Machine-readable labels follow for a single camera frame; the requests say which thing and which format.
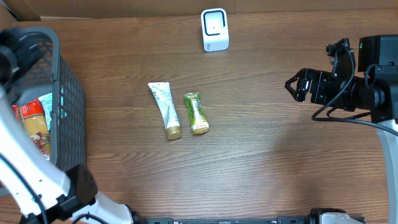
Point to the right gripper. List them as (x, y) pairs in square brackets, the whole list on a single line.
[(318, 79)]

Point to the green snack packet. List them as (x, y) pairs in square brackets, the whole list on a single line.
[(198, 121)]

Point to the white tube gold cap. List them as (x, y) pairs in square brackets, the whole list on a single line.
[(163, 97)]

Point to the teal white packet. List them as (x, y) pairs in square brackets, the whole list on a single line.
[(46, 101)]

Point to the red spaghetti packet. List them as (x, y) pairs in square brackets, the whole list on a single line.
[(32, 119)]

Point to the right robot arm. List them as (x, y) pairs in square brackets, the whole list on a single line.
[(360, 89)]

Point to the white barcode scanner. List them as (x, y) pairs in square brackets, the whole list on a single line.
[(214, 26)]

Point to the grey plastic basket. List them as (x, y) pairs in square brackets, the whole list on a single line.
[(66, 124)]

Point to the cardboard box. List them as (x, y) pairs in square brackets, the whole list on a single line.
[(30, 10)]

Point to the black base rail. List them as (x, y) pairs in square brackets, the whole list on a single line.
[(279, 220)]

